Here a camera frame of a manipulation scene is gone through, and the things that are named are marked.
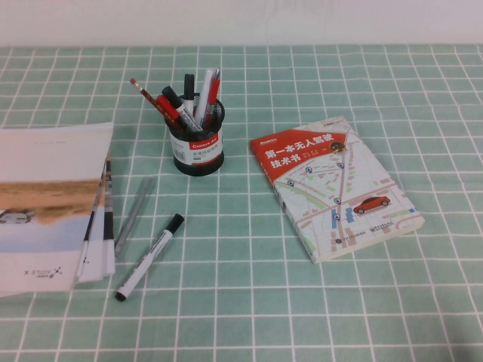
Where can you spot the white whiteboard marker black cap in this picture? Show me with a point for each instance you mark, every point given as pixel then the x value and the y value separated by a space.
pixel 148 260
pixel 170 94

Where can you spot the black mesh pen holder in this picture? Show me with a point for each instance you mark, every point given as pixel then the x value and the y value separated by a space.
pixel 198 170

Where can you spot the white pen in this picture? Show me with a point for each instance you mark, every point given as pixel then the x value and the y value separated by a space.
pixel 203 94

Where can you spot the red gel pen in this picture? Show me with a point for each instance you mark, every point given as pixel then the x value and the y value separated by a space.
pixel 214 90

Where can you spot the red capped pen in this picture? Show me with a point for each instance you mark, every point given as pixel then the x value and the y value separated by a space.
pixel 166 105

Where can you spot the grey pen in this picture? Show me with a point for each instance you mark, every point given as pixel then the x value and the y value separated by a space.
pixel 133 218

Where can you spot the red white map cover book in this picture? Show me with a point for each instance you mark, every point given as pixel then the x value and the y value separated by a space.
pixel 339 188

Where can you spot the red pencil with eraser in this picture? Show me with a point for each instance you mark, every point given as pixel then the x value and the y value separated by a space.
pixel 145 93

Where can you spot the AgileX brochure desert cover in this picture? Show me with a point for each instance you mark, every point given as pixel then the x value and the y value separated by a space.
pixel 45 169

